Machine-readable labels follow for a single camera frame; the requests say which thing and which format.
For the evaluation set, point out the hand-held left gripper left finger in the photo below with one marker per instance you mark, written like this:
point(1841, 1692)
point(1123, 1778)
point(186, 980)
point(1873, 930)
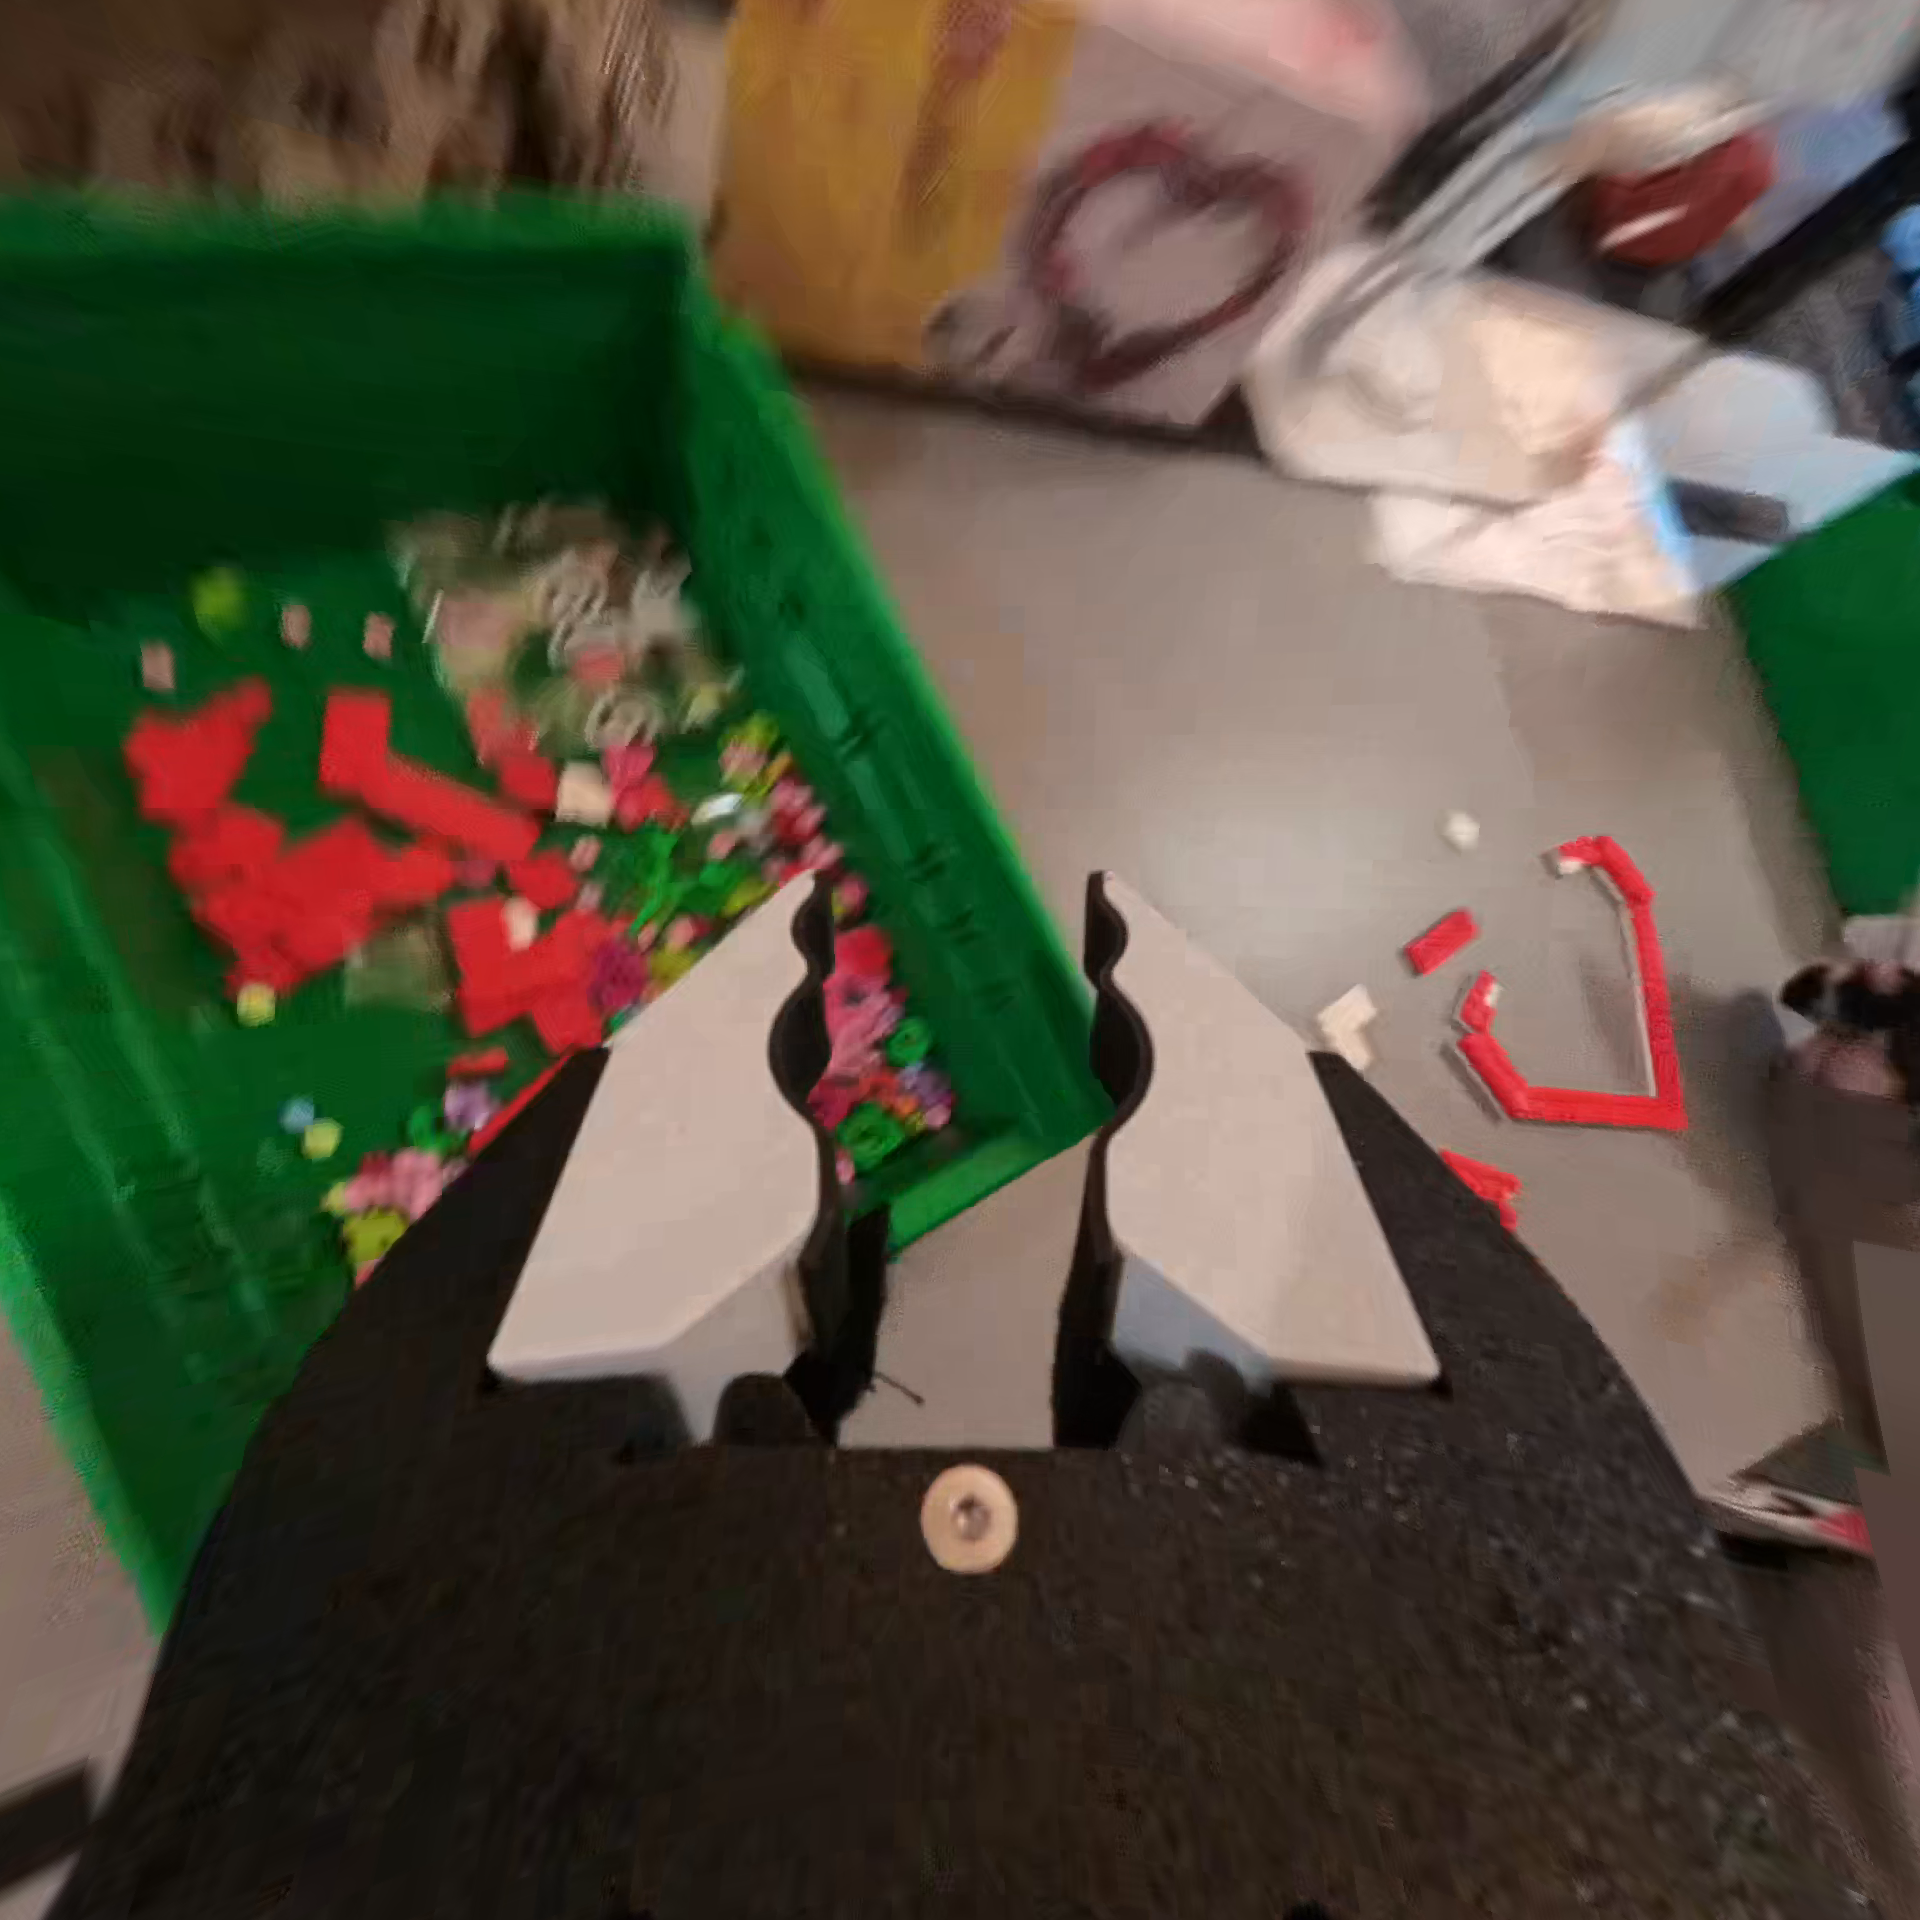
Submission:
point(675, 1170)

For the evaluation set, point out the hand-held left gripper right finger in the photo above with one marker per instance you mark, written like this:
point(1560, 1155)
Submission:
point(1260, 1201)

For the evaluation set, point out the pile of lego pieces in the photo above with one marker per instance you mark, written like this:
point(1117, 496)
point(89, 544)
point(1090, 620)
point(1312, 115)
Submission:
point(299, 884)

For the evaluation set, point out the green plastic bin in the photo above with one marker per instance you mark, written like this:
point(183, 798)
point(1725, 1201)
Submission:
point(1844, 704)
point(375, 375)

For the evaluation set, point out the white angled lego piece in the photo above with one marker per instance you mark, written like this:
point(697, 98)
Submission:
point(1347, 1024)

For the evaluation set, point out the short red lego piece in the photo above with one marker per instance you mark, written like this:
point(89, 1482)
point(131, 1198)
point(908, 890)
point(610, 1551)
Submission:
point(1483, 1183)

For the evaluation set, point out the red flat lego plate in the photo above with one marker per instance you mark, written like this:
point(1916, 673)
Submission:
point(1440, 939)

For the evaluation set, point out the lego set box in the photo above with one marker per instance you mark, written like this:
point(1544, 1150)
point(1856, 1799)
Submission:
point(840, 194)

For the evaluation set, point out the person's right hand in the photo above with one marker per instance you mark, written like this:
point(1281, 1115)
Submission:
point(1851, 1068)

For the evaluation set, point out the brown patterned zipper bag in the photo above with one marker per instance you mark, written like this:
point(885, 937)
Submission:
point(299, 90)

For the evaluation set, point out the red lego heart frame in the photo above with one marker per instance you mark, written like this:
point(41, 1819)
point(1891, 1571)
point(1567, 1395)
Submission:
point(1588, 1107)

